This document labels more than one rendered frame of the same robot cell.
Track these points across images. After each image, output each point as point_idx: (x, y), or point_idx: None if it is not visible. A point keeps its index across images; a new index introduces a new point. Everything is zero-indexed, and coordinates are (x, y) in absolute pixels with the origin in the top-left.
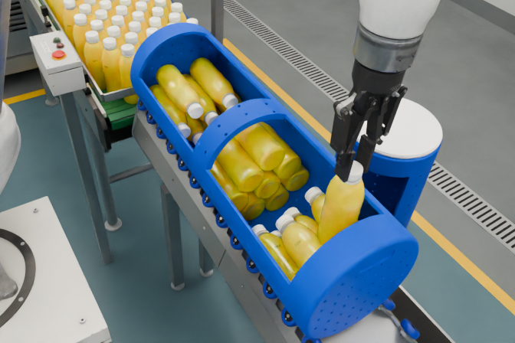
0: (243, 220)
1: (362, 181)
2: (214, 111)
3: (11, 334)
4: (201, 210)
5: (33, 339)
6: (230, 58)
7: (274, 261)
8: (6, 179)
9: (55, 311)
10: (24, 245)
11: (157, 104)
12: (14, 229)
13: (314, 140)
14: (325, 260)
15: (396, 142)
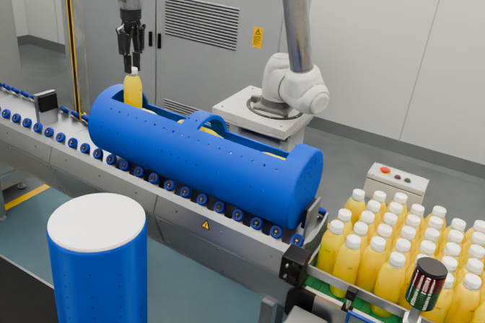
0: (180, 114)
1: (125, 76)
2: None
3: (241, 102)
4: None
5: (232, 102)
6: (246, 146)
7: (157, 107)
8: (284, 96)
9: (234, 107)
10: (268, 117)
11: (274, 147)
12: (280, 120)
13: (157, 118)
14: None
15: (94, 202)
